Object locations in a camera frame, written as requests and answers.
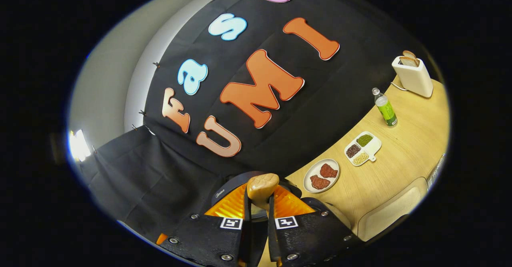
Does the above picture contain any white toaster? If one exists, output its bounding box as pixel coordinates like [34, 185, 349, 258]
[392, 56, 434, 98]

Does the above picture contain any black backdrop cloth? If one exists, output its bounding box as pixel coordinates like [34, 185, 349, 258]
[78, 0, 444, 243]

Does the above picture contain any ceiling light panel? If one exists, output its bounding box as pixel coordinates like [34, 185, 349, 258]
[69, 129, 92, 163]

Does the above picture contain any green drink bottle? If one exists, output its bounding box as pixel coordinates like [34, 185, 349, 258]
[372, 87, 398, 128]

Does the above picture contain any white round plate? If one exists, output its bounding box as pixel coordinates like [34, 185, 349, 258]
[303, 159, 340, 194]

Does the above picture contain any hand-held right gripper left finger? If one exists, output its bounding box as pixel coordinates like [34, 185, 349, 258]
[156, 183, 254, 267]

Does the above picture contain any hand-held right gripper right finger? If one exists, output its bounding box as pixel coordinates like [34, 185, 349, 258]
[267, 185, 363, 267]

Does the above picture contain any wooden spoon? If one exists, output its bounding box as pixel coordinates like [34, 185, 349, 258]
[246, 173, 280, 212]

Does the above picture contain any white divided bean tray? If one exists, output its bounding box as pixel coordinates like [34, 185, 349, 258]
[344, 131, 382, 167]

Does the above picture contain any rounded rice container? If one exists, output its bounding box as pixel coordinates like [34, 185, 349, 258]
[357, 177, 429, 242]

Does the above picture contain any row of small cloth clips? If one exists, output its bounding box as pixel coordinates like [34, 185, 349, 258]
[131, 0, 222, 131]

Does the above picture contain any red meat piece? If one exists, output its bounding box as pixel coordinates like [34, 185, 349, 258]
[310, 175, 331, 190]
[319, 163, 339, 179]

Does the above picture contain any black rice cooker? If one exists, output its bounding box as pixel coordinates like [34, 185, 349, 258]
[211, 171, 352, 229]

